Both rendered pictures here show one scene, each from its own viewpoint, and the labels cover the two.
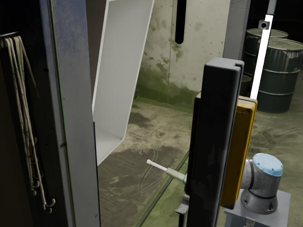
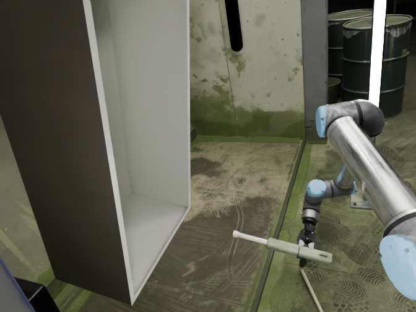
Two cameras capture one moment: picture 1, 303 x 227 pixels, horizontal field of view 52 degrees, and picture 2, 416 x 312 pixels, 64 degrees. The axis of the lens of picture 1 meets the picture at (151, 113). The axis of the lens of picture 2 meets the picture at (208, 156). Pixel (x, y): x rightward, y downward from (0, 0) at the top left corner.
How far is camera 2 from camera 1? 81 cm
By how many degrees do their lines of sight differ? 2
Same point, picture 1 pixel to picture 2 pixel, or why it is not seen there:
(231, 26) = (308, 8)
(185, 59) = (251, 71)
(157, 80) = (218, 109)
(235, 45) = (317, 34)
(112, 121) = (165, 183)
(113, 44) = (137, 58)
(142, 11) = not seen: outside the picture
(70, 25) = not seen: outside the picture
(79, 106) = not seen: outside the picture
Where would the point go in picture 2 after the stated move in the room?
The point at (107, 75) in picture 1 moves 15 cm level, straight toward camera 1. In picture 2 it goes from (141, 112) to (142, 124)
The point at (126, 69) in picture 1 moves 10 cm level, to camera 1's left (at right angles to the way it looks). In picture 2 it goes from (169, 95) to (146, 99)
